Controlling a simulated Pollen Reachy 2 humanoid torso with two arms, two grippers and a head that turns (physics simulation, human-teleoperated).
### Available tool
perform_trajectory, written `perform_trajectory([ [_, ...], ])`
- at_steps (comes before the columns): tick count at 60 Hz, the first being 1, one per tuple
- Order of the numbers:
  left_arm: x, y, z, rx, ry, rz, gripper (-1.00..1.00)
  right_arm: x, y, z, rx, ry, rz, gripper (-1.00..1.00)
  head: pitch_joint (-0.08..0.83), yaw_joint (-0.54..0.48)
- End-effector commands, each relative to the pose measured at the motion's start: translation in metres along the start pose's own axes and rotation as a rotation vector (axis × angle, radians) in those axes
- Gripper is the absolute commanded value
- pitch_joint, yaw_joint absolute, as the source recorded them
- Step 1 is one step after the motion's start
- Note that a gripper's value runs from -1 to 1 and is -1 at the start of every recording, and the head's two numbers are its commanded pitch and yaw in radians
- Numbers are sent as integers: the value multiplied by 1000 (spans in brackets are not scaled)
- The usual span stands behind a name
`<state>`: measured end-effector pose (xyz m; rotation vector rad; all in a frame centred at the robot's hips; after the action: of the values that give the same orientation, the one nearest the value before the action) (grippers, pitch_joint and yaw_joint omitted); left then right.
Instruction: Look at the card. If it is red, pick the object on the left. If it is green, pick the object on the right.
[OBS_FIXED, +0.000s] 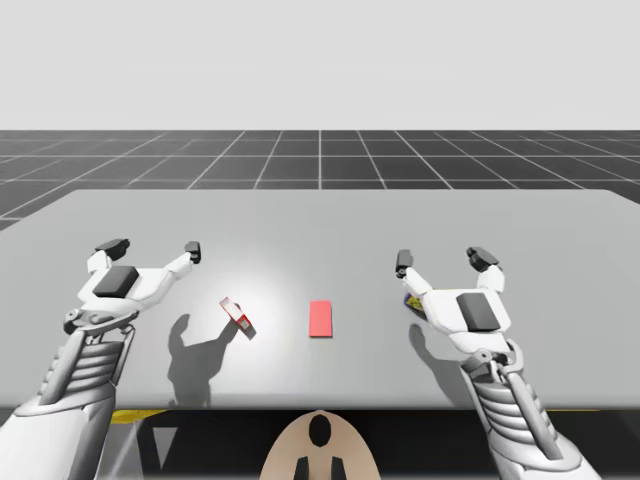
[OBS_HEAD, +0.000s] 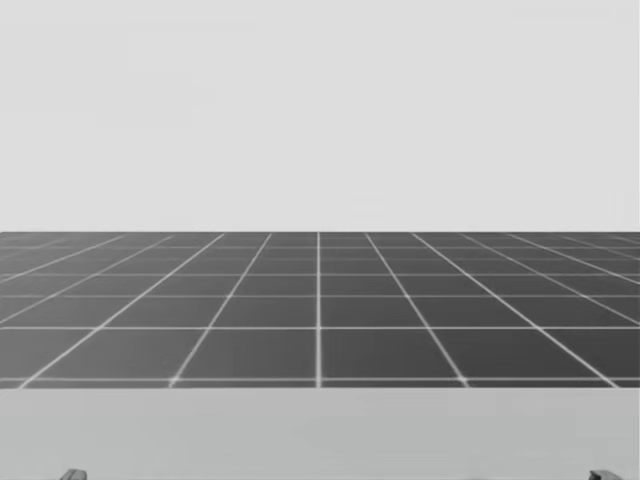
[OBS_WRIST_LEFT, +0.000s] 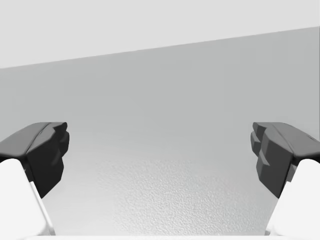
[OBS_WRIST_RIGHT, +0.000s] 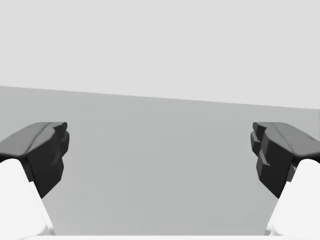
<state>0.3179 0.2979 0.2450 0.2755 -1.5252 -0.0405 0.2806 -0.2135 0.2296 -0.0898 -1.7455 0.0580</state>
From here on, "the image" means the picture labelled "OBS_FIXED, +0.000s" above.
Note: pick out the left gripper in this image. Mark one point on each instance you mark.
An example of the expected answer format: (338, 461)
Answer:
(145, 287)

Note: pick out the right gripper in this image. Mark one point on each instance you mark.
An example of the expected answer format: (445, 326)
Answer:
(442, 312)

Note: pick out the yellow and blue carton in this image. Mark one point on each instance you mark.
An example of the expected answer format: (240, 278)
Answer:
(413, 302)

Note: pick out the red and white carton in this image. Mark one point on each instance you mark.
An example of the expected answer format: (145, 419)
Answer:
(238, 317)

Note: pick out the pink pad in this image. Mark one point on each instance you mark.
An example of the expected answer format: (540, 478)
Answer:
(321, 319)

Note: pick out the tan robot part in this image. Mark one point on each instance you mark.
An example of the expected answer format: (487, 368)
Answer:
(320, 455)

